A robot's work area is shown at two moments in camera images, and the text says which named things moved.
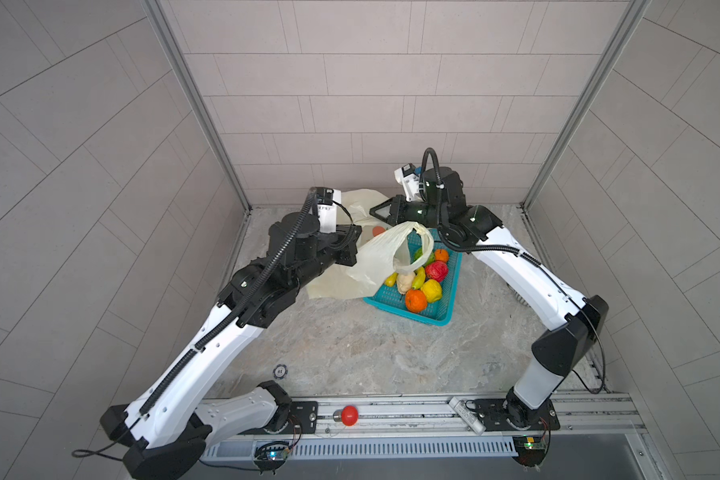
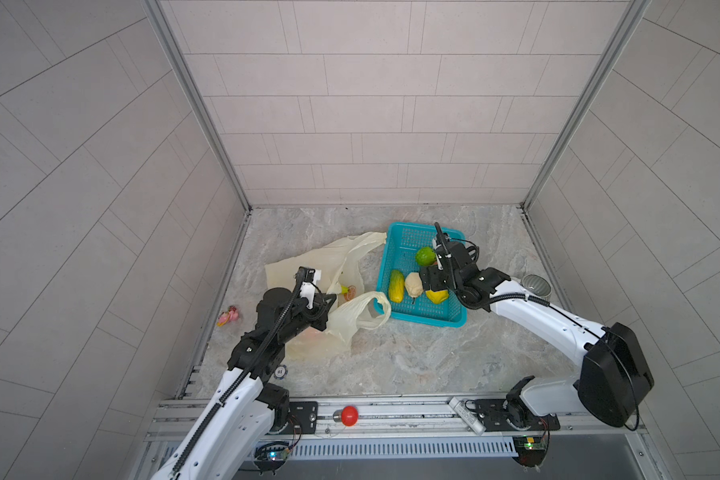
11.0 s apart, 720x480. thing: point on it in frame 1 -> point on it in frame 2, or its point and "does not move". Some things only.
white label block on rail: (468, 416) does not move
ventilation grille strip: (333, 448) does not move
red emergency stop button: (348, 415) does not move
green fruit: (419, 252) does not move
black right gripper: (398, 206) -> (429, 274)
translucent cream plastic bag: (381, 251) -> (353, 307)
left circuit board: (270, 456) does not move
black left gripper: (342, 243) -> (321, 305)
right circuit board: (531, 449) does not move
